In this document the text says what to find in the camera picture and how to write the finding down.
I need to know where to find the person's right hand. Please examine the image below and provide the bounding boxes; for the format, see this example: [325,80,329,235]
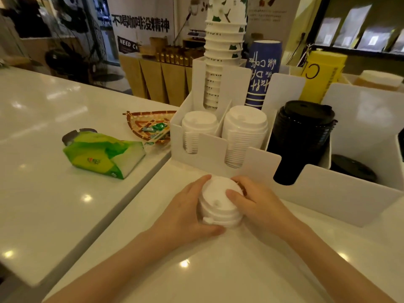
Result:
[225,175,301,243]

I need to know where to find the person's left hand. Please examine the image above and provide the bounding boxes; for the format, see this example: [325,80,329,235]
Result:
[148,174,227,250]

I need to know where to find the white cup lids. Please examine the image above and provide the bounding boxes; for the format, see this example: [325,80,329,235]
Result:
[198,176,244,228]

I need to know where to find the person's left forearm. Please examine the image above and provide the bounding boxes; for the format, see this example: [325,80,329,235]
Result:
[43,230,177,303]

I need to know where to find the person's right forearm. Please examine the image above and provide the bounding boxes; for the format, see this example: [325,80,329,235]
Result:
[282,219,397,303]

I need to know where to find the stack of large white lids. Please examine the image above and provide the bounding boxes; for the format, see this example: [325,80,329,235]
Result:
[222,105,269,169]

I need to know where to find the stack of small white lids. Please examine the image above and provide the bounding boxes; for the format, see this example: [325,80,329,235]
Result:
[181,110,219,154]

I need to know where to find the stack of black lids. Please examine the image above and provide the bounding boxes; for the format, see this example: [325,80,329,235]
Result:
[267,100,338,186]

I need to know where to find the white cup and lid organizer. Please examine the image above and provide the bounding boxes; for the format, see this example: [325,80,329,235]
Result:
[170,57,404,228]

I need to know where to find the green wrapped candy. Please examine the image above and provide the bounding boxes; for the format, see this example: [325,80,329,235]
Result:
[141,122,168,133]

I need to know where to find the single black lid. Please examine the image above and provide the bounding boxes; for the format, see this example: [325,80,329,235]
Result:
[330,154,378,183]

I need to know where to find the woven basket tray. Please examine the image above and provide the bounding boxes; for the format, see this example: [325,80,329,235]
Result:
[122,110,177,145]

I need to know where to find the stack of blue paper cups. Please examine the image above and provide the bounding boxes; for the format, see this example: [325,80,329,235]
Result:
[245,40,283,110]

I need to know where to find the green tissue pack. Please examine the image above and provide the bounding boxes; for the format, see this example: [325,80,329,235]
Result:
[63,131,146,180]

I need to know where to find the row of brown paper bags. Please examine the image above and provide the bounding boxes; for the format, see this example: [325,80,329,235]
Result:
[119,53,194,107]

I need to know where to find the stack of yellow paper cups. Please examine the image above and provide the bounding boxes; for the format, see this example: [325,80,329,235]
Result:
[299,50,348,105]

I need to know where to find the stack of leaf-print paper cups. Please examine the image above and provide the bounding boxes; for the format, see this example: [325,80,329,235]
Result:
[203,0,249,111]

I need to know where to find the white poster with black text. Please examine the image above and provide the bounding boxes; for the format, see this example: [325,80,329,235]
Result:
[107,0,176,55]

